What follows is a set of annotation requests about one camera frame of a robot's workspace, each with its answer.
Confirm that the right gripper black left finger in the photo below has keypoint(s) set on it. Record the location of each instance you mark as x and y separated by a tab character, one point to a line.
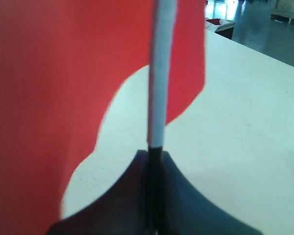
119	211

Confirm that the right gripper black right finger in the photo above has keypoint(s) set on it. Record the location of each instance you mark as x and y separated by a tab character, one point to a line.
185	211

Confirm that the red flag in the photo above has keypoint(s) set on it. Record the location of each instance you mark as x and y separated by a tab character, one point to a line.
61	63

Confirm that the wooden pallet crate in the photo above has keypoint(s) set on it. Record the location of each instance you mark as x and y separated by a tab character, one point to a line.
284	10

